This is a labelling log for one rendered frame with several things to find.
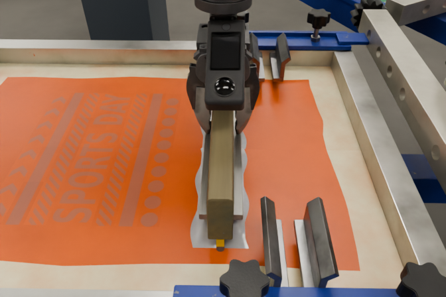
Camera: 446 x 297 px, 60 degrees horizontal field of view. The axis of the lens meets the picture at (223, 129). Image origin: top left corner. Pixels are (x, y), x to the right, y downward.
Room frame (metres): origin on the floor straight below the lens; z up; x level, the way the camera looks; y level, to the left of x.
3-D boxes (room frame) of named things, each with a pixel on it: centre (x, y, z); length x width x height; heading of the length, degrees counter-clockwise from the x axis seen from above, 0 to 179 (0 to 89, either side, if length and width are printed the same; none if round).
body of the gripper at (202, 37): (0.47, 0.00, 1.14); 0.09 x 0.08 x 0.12; 179
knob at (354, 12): (0.80, -0.32, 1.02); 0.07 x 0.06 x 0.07; 89
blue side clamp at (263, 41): (0.73, -0.11, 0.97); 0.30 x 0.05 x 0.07; 89
